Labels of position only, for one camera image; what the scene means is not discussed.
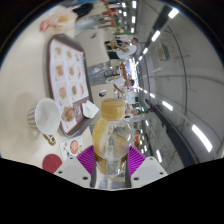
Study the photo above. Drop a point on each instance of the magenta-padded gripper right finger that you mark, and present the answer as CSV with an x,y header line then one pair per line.
x,y
148,170

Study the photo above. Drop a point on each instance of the brown food tray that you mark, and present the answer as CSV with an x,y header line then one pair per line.
x,y
68,83

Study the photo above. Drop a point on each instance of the crumpled white napkin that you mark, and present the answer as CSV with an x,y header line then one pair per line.
x,y
90,109

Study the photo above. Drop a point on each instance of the clear bottle with yellow drink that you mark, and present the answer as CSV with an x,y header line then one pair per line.
x,y
111,140

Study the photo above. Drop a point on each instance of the group of ceiling lights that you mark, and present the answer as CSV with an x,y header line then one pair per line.
x,y
201,138

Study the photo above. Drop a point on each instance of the colourful printed paper sheet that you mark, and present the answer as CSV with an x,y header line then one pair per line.
x,y
71,146

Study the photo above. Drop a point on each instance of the white patterned mug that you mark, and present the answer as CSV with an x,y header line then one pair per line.
x,y
45,118

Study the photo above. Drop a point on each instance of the black backpack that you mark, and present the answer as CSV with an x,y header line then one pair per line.
x,y
82,10

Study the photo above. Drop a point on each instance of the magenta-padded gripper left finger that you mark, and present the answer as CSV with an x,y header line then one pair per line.
x,y
73,170

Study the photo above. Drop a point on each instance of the ceiling air conditioner unit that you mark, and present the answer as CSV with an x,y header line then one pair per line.
x,y
163,53

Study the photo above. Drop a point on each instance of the flat round red coaster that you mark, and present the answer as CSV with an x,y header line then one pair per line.
x,y
51,163

